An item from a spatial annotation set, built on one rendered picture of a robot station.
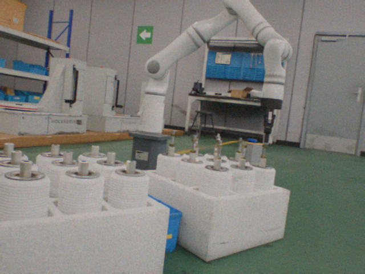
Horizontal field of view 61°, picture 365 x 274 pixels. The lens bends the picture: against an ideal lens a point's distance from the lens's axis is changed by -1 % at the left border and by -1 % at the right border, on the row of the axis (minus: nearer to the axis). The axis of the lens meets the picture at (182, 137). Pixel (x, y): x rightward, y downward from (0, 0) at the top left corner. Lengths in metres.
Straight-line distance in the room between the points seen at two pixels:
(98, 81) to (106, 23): 4.38
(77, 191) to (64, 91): 2.61
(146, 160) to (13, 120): 1.65
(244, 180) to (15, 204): 0.66
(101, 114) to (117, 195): 2.91
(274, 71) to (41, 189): 0.81
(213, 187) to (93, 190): 0.39
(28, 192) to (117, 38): 7.12
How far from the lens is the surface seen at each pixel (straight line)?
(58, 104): 3.25
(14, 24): 6.22
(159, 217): 0.77
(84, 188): 0.69
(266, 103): 1.12
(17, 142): 2.66
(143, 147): 1.34
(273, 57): 1.13
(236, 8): 1.29
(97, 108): 3.67
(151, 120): 1.34
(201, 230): 0.94
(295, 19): 6.46
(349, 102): 6.19
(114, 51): 7.67
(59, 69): 3.30
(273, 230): 1.17
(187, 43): 1.32
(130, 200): 0.75
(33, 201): 0.67
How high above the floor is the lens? 0.42
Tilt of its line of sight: 5 degrees down
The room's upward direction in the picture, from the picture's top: 7 degrees clockwise
